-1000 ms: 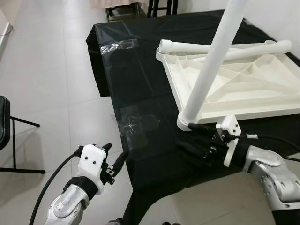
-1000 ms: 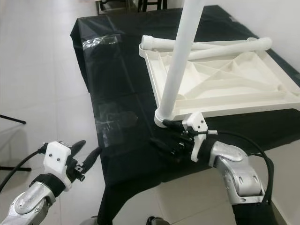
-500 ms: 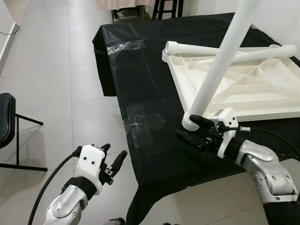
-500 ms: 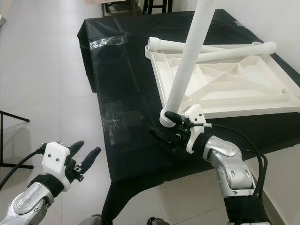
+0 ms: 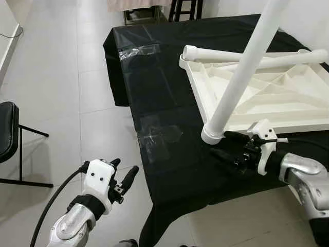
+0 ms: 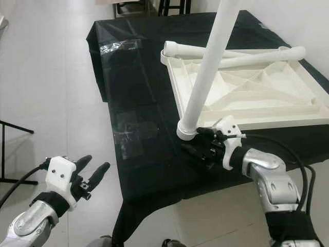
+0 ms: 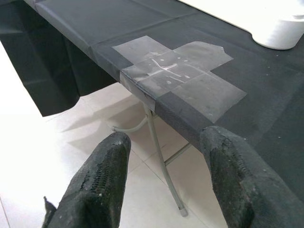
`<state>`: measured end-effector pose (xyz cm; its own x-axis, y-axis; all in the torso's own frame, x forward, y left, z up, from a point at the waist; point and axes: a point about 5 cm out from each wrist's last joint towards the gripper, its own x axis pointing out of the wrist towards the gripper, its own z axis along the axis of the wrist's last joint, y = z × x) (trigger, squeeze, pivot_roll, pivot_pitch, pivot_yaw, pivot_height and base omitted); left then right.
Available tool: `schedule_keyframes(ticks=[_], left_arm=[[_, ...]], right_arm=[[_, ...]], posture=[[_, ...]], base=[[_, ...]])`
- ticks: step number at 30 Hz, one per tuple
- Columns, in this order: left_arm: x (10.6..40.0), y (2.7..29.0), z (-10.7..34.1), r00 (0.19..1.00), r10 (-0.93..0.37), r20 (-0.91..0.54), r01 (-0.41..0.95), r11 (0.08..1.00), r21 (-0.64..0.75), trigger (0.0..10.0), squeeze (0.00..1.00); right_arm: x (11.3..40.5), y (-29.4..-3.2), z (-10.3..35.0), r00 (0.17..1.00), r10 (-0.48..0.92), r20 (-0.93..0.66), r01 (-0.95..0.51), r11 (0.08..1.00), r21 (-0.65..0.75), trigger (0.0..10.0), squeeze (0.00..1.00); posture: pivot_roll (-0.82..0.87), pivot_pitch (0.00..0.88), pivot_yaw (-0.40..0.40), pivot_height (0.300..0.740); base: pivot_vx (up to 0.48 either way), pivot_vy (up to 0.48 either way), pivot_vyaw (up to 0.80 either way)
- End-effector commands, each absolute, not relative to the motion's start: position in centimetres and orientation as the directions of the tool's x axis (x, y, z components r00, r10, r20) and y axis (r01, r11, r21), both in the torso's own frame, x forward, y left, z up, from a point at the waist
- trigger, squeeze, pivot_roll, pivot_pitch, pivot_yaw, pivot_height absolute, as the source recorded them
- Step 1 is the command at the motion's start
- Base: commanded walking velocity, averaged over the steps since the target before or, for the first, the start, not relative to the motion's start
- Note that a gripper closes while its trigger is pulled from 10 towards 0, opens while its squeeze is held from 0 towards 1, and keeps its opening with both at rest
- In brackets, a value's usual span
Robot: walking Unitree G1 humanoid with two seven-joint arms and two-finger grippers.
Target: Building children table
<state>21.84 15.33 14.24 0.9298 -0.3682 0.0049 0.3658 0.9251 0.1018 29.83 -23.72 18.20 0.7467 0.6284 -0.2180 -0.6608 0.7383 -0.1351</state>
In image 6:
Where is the black stool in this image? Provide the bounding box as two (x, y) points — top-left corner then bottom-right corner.
(116, 0), (192, 17)

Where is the small clear tape patch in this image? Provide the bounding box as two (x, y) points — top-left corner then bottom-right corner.
(99, 40), (142, 56)

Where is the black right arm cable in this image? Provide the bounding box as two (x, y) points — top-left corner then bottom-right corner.
(236, 133), (317, 214)

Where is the beige hanging cloth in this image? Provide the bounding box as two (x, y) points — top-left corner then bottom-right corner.
(95, 0), (134, 5)

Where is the cross-shaped clear tape patch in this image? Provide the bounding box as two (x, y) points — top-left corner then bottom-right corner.
(116, 111), (157, 159)

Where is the black tablecloth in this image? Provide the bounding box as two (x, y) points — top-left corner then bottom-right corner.
(86, 9), (329, 247)

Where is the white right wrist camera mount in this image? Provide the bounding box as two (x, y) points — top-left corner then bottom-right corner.
(213, 116), (245, 170)

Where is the white plastic table leg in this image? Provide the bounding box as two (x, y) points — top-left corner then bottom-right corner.
(177, 0), (242, 140)
(221, 45), (308, 70)
(163, 41), (252, 60)

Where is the black folding chair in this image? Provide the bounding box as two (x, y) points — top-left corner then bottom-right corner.
(0, 121), (21, 183)

